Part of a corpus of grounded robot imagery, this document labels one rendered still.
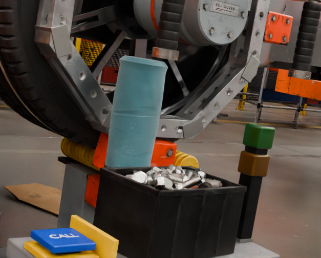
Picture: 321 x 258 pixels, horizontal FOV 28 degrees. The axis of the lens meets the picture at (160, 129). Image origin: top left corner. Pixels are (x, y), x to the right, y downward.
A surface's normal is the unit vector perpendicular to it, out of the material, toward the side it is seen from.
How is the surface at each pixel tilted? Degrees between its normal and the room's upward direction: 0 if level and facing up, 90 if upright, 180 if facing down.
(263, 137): 90
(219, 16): 90
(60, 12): 90
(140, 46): 90
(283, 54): 107
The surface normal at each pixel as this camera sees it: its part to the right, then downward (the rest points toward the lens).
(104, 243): -0.78, -0.04
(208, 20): 0.61, 0.20
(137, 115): 0.11, 0.15
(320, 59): -0.79, 0.25
